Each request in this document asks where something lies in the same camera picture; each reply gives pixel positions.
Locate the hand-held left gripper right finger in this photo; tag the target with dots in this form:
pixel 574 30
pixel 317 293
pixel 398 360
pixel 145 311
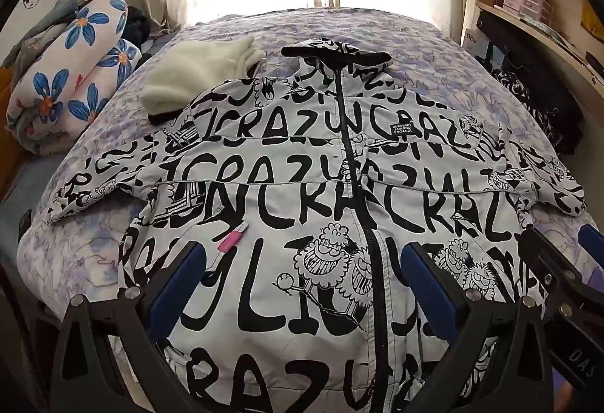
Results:
pixel 424 283

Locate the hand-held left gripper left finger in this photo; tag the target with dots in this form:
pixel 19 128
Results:
pixel 177 283

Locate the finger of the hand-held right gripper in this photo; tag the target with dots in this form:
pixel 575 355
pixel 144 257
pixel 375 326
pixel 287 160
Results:
pixel 593 243
pixel 554 271

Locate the black and white printed jacket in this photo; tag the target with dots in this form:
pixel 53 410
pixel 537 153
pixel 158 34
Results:
pixel 283 186

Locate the dark bundled clothes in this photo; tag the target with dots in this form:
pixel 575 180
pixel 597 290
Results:
pixel 138 26

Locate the grey folded clothes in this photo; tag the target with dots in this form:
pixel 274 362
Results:
pixel 47 23

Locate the black and white patterned garment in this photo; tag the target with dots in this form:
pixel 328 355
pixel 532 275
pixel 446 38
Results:
pixel 538 111

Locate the cream fleece garment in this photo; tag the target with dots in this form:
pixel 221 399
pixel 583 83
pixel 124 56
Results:
pixel 188 73

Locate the blue and white printed box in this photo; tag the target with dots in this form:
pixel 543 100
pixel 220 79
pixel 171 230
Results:
pixel 476 52

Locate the orange wooden headboard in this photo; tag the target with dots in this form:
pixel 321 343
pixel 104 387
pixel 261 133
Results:
pixel 5 134

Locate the blue flower print quilt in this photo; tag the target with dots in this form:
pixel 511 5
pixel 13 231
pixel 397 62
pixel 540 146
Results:
pixel 80 78

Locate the purple cat print blanket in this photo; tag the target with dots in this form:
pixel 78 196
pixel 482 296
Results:
pixel 424 49

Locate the stack of pink boxes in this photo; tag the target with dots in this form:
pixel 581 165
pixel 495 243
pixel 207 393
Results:
pixel 521 2

